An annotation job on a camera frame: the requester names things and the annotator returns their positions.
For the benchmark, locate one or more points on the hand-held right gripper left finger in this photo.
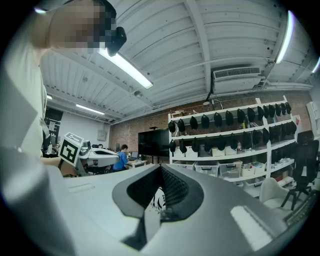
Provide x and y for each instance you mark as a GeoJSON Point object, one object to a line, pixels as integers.
{"type": "Point", "coordinates": [82, 212]}

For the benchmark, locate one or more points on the white shelf unit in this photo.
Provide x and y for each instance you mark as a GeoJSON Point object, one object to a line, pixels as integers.
{"type": "Point", "coordinates": [267, 155]}

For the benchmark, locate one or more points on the black head-worn camera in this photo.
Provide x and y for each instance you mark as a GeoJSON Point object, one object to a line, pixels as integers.
{"type": "Point", "coordinates": [117, 41]}

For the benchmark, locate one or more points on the white basket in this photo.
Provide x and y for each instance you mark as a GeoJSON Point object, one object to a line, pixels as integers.
{"type": "Point", "coordinates": [248, 170]}

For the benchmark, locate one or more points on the white chair with black legs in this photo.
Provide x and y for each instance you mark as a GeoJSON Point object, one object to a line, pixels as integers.
{"type": "Point", "coordinates": [272, 192]}

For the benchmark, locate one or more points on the black television screen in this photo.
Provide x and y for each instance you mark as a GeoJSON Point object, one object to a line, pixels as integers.
{"type": "Point", "coordinates": [153, 142]}

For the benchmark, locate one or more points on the black white patterned bag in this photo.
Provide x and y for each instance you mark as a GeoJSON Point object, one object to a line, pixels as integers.
{"type": "Point", "coordinates": [158, 201]}

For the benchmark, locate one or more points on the clear storage bin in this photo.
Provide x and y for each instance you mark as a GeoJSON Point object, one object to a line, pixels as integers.
{"type": "Point", "coordinates": [207, 168]}
{"type": "Point", "coordinates": [230, 169]}
{"type": "Point", "coordinates": [184, 164]}

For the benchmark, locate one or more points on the person's head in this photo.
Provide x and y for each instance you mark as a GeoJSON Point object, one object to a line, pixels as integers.
{"type": "Point", "coordinates": [75, 25]}

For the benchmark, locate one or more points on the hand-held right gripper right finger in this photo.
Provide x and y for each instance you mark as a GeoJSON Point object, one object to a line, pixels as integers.
{"type": "Point", "coordinates": [220, 215]}

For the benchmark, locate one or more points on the row of black helmets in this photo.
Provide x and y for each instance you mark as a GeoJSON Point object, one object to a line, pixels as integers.
{"type": "Point", "coordinates": [230, 120]}

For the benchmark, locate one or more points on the white air conditioner unit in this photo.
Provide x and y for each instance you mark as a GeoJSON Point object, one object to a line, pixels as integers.
{"type": "Point", "coordinates": [236, 80]}

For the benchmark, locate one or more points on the white desk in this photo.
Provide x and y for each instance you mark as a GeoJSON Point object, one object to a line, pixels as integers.
{"type": "Point", "coordinates": [136, 163]}

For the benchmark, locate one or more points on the fluorescent ceiling light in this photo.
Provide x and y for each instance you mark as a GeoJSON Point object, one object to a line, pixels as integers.
{"type": "Point", "coordinates": [90, 109]}
{"type": "Point", "coordinates": [285, 37]}
{"type": "Point", "coordinates": [315, 65]}
{"type": "Point", "coordinates": [125, 67]}

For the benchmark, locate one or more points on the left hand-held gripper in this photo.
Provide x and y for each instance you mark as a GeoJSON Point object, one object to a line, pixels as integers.
{"type": "Point", "coordinates": [71, 150]}

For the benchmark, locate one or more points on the laptop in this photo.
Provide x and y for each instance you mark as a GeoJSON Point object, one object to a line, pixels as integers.
{"type": "Point", "coordinates": [134, 155]}

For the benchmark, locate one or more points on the person's left forearm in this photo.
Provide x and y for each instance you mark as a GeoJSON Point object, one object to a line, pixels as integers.
{"type": "Point", "coordinates": [51, 162]}

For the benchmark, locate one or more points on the person's light shirt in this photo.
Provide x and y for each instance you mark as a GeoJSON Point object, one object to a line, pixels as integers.
{"type": "Point", "coordinates": [20, 100]}

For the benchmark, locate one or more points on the grey wall panel box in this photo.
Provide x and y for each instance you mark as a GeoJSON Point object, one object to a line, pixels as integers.
{"type": "Point", "coordinates": [101, 135]}

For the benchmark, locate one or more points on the black office chair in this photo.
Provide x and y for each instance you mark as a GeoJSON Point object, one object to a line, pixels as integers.
{"type": "Point", "coordinates": [305, 160]}

